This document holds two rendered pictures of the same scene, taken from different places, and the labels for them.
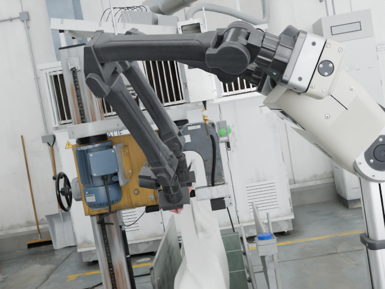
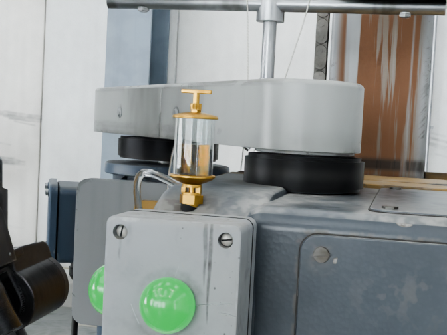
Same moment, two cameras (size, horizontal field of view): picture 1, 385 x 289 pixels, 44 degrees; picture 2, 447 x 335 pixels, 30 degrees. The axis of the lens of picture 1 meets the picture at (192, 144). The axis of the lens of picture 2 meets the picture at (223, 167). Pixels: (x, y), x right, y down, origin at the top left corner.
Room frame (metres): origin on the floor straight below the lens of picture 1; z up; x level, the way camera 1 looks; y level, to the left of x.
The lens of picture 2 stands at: (2.15, -0.59, 1.38)
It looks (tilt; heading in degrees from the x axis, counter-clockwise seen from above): 3 degrees down; 99
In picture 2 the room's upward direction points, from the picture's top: 3 degrees clockwise
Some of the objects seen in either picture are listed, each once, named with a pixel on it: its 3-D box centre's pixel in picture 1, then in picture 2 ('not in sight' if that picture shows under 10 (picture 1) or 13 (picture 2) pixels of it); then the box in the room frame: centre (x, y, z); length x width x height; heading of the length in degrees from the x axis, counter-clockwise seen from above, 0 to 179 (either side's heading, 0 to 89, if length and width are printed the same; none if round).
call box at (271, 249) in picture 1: (266, 245); not in sight; (1.92, -0.23, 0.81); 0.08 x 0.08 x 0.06; 87
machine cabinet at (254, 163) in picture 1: (173, 145); not in sight; (5.32, 0.20, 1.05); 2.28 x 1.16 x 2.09; 87
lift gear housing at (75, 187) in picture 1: (79, 188); not in sight; (2.15, 0.53, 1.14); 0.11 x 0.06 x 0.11; 177
